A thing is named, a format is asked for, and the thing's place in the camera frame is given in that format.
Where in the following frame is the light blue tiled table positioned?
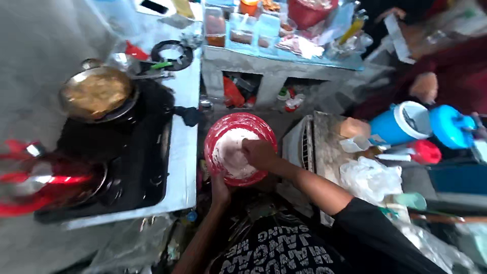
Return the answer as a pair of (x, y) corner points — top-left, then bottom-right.
(201, 0), (365, 109)

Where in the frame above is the orange cup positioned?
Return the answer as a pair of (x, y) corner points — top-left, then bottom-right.
(239, 0), (259, 16)

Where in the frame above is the pink and white cloth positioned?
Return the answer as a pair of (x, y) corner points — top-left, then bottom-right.
(276, 34), (325, 59)

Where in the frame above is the white flour mixture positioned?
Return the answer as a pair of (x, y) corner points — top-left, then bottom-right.
(212, 128), (261, 180)

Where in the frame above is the clear container with brown contents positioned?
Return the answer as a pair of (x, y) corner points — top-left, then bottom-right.
(205, 7), (226, 48)

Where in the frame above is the clear plastic cup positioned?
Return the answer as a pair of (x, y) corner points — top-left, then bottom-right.
(339, 135), (373, 153)

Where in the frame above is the clear container with white spoon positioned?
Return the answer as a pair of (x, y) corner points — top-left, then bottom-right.
(229, 12), (257, 46)

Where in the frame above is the red plastic dipper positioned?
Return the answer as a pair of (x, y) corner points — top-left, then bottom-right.
(376, 139), (443, 165)

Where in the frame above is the person's left hand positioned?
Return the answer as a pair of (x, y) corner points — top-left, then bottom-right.
(210, 171), (231, 208)

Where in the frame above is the red and white packet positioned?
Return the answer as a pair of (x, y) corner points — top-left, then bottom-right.
(285, 94), (306, 113)

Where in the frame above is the black gas stove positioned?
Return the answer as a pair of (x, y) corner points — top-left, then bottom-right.
(35, 78), (176, 224)

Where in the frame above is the wooden table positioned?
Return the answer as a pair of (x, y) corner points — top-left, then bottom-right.
(313, 111), (354, 227)

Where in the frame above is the small bowl with brown contents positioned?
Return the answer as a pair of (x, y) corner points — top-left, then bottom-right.
(280, 18), (298, 37)

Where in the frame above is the blue water jug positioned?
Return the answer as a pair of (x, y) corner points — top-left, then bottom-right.
(368, 101), (433, 147)

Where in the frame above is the red plastic packet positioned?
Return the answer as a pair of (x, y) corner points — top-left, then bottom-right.
(125, 40), (149, 61)

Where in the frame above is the red plastic basin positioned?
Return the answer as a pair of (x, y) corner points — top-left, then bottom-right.
(204, 112), (278, 187)

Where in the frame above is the person's right forearm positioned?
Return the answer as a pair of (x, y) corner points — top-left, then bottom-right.
(272, 157), (355, 216)

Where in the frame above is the red bucket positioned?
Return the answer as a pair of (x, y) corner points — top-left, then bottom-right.
(287, 0), (339, 31)

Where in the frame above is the clear blue-lidded container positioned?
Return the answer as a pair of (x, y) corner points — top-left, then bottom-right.
(256, 14), (281, 49)

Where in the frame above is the red plastic bag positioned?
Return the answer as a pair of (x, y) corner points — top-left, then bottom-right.
(223, 76), (246, 108)

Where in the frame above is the black ring burner grate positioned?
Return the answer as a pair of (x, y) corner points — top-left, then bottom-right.
(151, 40), (194, 72)

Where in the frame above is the brown fried food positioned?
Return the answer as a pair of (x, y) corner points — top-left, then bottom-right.
(67, 68), (132, 118)

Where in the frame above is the person's right hand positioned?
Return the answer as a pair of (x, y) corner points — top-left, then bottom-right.
(241, 138), (281, 172)

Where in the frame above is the person's left forearm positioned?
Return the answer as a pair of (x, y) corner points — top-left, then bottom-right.
(172, 204), (230, 274)

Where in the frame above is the peach colored block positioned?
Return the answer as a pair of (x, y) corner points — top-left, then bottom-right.
(339, 117), (371, 139)

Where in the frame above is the red kettle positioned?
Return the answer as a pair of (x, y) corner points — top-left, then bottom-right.
(0, 139), (109, 217)

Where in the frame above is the light green plastic cup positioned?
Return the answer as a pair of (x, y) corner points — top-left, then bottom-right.
(393, 192), (427, 211)

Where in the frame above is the white plastic bag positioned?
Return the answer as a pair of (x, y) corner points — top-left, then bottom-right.
(339, 156), (403, 204)

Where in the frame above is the light blue counter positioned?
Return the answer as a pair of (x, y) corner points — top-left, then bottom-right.
(65, 11), (203, 230)

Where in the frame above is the blue jug lid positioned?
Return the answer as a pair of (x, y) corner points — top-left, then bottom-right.
(429, 105), (477, 149)

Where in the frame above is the frying pan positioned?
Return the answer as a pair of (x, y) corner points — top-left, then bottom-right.
(59, 58), (140, 123)

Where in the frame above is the bottle with yellow liquid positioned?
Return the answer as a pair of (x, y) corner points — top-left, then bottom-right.
(331, 8), (369, 50)

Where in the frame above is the person's body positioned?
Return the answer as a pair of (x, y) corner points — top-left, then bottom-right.
(207, 190), (447, 274)

